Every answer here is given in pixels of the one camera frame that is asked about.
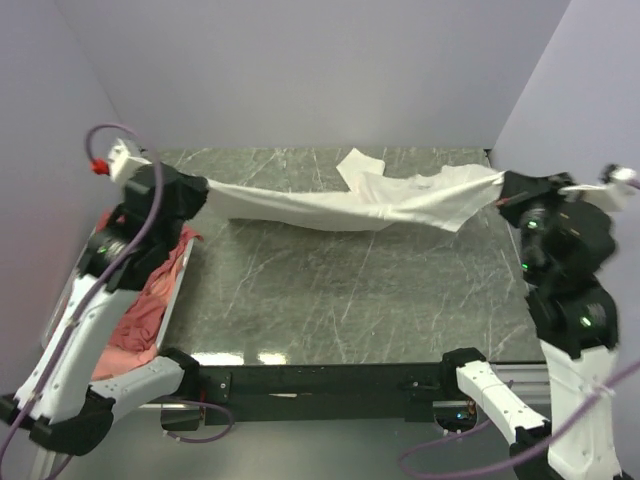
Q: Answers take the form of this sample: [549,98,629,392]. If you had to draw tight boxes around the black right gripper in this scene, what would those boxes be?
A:
[496,169,585,284]

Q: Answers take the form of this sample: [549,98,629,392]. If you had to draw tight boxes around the white t-shirt red print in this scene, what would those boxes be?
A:
[208,149,504,232]

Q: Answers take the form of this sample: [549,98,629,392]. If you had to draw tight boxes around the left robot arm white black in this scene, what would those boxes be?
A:
[1,165,208,456]

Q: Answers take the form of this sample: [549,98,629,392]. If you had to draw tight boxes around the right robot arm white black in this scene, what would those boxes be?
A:
[438,165,639,479]

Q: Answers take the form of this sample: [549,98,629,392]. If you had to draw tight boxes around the white plastic tray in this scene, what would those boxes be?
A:
[42,219,206,361]

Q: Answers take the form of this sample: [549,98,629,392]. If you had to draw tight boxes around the red t-shirt in tray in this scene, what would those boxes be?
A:
[92,226,202,381]

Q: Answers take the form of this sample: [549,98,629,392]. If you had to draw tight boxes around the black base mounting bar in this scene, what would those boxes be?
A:
[151,363,478,432]

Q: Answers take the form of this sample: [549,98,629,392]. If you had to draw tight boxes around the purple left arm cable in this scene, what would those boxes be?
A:
[0,122,236,480]

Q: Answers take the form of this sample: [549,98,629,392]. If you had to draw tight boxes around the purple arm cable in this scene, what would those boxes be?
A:
[0,122,236,480]
[397,359,640,476]

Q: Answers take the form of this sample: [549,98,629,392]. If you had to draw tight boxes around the aluminium frame rail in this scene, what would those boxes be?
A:
[29,364,556,480]

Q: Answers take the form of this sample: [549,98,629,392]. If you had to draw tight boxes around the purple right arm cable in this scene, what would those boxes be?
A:
[397,359,640,476]

